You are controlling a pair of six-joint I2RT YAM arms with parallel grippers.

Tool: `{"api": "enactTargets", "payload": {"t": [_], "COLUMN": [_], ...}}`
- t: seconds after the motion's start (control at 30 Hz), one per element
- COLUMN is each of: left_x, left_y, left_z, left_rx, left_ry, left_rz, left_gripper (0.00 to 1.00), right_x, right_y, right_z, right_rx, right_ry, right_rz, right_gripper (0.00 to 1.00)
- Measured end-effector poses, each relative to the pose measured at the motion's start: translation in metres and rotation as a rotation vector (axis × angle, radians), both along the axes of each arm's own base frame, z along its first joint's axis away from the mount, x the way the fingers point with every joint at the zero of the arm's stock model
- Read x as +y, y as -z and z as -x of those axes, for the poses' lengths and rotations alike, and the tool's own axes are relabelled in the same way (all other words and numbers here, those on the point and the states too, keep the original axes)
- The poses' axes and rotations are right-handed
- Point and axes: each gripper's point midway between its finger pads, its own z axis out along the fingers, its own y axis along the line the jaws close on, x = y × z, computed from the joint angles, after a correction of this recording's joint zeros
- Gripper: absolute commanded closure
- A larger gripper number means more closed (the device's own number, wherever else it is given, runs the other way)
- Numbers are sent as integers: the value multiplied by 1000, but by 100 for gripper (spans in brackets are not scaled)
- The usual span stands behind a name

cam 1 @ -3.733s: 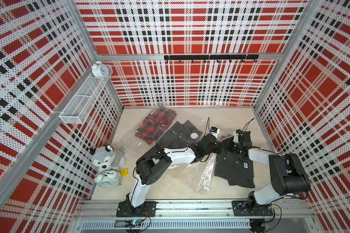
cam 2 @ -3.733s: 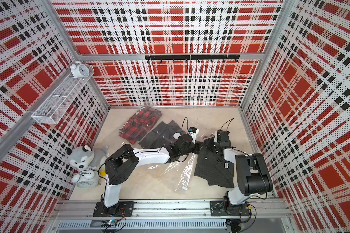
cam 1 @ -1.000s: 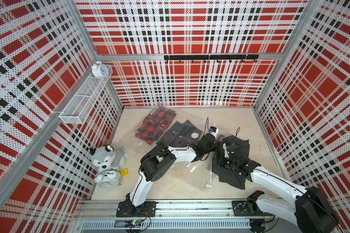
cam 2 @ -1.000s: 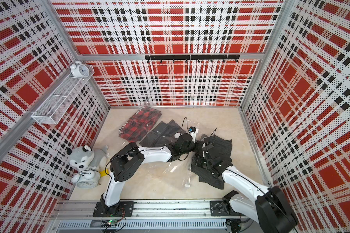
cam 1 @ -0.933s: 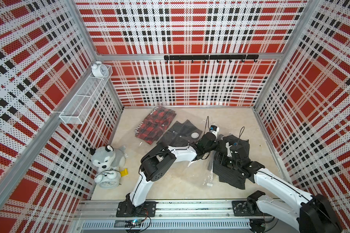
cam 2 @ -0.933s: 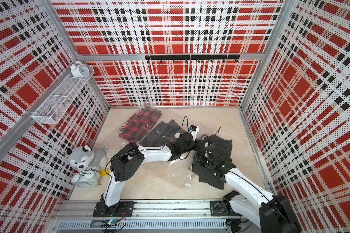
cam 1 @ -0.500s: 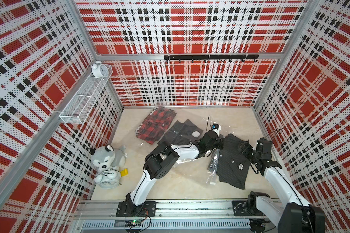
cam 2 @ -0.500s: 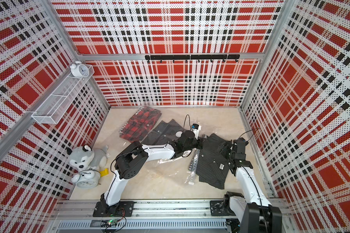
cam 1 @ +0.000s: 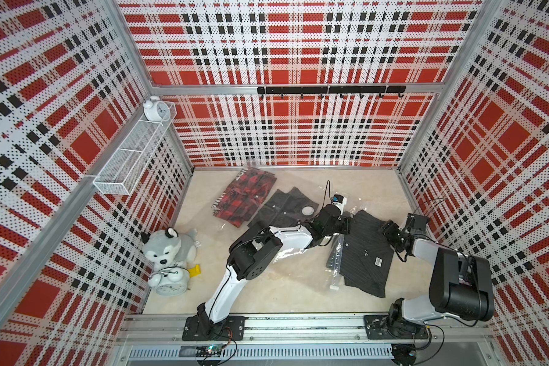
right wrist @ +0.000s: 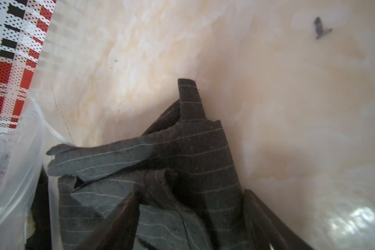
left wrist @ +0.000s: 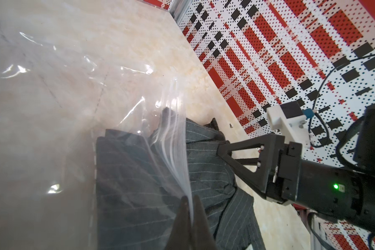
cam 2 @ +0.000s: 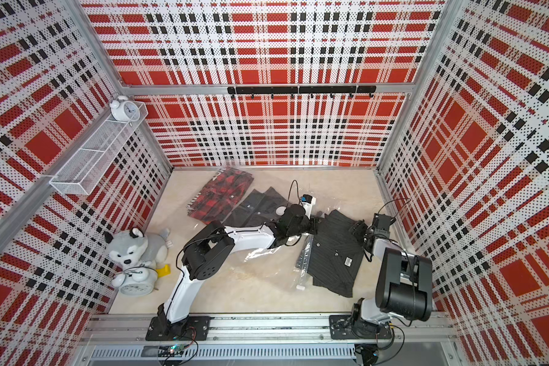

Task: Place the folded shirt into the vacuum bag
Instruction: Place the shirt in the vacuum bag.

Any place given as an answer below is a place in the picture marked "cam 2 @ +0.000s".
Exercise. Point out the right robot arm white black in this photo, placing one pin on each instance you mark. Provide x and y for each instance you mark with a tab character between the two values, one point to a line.
404	282

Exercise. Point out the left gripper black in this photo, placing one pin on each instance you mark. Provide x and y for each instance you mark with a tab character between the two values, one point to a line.
313	226

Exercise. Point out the white alarm clock on floor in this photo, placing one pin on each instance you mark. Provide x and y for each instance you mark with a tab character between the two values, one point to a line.
135	282

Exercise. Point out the grey husky plush toy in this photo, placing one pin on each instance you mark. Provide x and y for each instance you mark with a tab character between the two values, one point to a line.
133	248

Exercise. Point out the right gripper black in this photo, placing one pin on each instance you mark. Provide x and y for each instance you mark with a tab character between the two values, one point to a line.
357	229

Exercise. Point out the black hook rail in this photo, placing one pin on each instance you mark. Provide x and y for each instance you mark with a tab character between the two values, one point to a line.
303	90

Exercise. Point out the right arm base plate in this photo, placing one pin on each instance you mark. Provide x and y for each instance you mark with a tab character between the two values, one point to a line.
344	327

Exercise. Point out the electronics board with cables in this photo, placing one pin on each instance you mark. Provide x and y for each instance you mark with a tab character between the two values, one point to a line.
178	354

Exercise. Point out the aluminium mounting rail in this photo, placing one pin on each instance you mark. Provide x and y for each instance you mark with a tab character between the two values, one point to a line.
260	328

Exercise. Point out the yellow small block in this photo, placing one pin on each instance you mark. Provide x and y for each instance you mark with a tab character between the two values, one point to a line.
164	271

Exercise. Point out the white wire mesh shelf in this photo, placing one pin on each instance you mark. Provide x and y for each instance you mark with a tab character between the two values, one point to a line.
85	168

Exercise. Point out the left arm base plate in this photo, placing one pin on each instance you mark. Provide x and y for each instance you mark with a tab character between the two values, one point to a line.
195	328

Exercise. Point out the white alarm clock on shelf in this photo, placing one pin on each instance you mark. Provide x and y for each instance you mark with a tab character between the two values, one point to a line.
124	110

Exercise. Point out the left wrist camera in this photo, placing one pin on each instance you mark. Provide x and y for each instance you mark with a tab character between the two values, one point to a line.
308	202

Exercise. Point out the dark pinstriped shirt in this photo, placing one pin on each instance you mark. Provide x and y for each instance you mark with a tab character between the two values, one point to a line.
336	255

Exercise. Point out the clear plastic vacuum bag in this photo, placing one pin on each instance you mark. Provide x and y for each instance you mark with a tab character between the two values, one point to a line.
265	228

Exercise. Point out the red black plaid shirt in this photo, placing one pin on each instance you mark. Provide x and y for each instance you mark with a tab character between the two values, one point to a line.
220	195

